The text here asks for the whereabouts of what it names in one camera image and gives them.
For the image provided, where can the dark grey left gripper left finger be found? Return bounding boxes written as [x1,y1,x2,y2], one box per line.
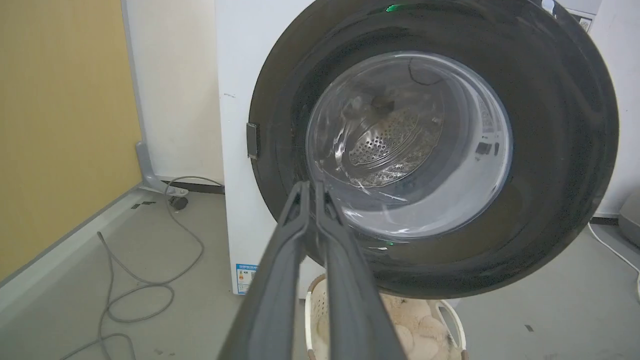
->
[218,181,311,360]

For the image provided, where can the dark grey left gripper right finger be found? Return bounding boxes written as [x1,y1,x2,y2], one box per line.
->
[315,182,407,360]

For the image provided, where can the black round washing machine door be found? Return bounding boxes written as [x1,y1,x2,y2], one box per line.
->
[246,0,620,300]

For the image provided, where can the white washing machine body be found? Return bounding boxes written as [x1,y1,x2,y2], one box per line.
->
[215,0,603,301]

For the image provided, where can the white plastic laundry basket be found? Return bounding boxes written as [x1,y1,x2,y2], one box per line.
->
[304,273,469,360]

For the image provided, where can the blue energy label sticker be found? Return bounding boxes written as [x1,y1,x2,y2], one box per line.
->
[235,263,259,296]

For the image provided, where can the beige plush toy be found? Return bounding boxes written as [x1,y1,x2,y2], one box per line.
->
[316,292,461,360]

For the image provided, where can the grey metal partition foot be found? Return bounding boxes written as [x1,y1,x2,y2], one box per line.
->
[135,141,190,198]

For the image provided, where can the grey cable on floor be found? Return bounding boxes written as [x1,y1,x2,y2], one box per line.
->
[59,176,224,360]

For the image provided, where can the yellow partition panel grey frame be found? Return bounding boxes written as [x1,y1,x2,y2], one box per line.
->
[0,0,151,331]

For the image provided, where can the white power cable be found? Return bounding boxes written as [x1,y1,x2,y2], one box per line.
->
[587,222,640,304]

